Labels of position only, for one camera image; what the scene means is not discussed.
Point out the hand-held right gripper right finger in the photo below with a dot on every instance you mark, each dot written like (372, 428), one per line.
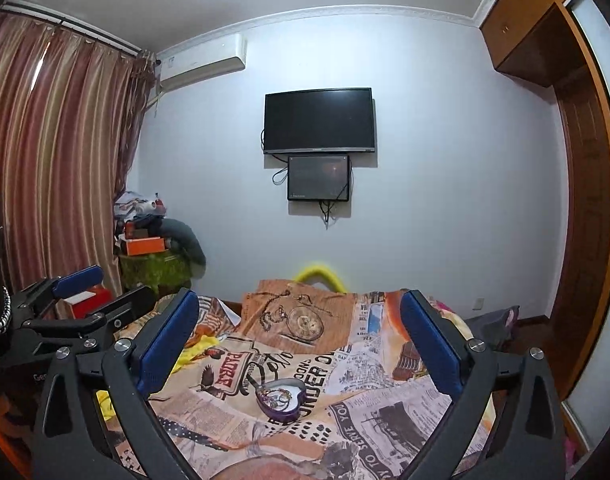
(432, 345)

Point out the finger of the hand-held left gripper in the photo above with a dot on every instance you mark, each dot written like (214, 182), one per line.
(80, 278)
(125, 302)

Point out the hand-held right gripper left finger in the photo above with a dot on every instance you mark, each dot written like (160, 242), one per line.
(167, 340)

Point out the gold jewelry pile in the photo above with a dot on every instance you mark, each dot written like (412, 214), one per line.
(277, 399)

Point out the purple heart-shaped box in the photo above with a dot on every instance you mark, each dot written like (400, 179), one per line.
(285, 413)

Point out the red and white box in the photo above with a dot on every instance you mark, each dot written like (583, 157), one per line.
(92, 305)

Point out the yellow cloth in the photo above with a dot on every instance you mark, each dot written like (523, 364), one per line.
(195, 355)

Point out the orange box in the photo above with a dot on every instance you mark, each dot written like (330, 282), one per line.
(145, 246)

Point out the dark bag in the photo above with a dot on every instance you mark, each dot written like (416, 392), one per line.
(490, 325)

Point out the printed blanket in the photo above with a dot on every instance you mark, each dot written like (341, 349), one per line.
(360, 390)

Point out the grey green cushion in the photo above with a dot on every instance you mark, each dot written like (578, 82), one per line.
(182, 237)

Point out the white bag pile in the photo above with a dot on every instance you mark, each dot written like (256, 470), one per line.
(137, 205)

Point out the pocket watch print pillow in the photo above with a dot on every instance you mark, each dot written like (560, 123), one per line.
(295, 310)

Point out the striped curtain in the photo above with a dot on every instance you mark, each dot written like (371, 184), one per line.
(50, 150)

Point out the yellow foam hoop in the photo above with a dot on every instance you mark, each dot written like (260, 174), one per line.
(320, 269)

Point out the brown wooden door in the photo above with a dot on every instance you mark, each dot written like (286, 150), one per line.
(585, 210)

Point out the white air conditioner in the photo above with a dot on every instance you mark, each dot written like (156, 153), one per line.
(202, 62)

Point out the wooden overhead cabinet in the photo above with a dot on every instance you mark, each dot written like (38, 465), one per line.
(520, 10)

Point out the white wall socket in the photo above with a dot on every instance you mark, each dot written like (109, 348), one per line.
(478, 303)

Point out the small black wall monitor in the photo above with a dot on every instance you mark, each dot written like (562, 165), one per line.
(319, 177)

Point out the black wall television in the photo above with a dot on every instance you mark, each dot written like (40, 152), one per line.
(319, 120)

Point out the curtain rail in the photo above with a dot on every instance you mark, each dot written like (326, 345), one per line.
(75, 25)

